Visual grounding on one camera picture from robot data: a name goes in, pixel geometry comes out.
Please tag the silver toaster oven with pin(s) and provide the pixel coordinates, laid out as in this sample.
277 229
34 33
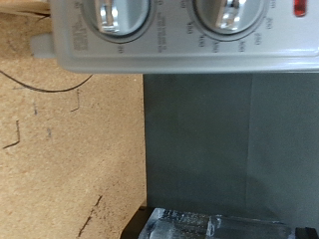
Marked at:
186 59

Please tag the red indicator light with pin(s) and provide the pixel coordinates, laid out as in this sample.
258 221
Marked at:
300 8

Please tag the clear plastic object black ends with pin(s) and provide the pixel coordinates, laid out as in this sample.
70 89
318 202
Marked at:
199 225

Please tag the silver oven knob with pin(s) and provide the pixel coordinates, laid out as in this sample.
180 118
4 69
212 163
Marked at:
116 16
229 13

